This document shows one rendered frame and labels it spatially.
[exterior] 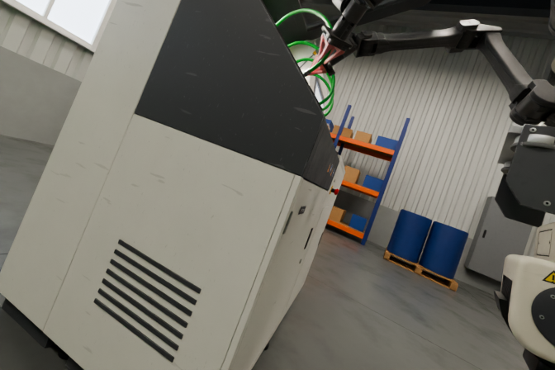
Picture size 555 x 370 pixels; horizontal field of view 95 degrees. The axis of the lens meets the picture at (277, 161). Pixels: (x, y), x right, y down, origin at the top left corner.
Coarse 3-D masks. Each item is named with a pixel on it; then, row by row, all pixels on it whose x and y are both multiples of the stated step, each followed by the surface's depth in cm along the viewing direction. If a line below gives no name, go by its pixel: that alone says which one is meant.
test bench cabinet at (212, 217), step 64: (128, 128) 80; (128, 192) 76; (192, 192) 70; (256, 192) 65; (128, 256) 73; (192, 256) 67; (256, 256) 62; (64, 320) 75; (128, 320) 69; (192, 320) 64
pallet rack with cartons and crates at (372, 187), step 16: (336, 128) 646; (336, 144) 619; (352, 144) 661; (368, 144) 591; (384, 144) 595; (400, 144) 565; (352, 176) 606; (368, 176) 591; (368, 192) 571; (336, 208) 608; (336, 224) 584; (352, 224) 590; (368, 224) 559
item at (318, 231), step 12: (300, 48) 145; (312, 48) 143; (312, 84) 148; (324, 84) 190; (324, 96) 195; (336, 180) 149; (324, 204) 131; (324, 216) 153; (324, 228) 185; (312, 240) 137; (312, 252) 163; (300, 276) 141; (300, 288) 173; (288, 300) 129
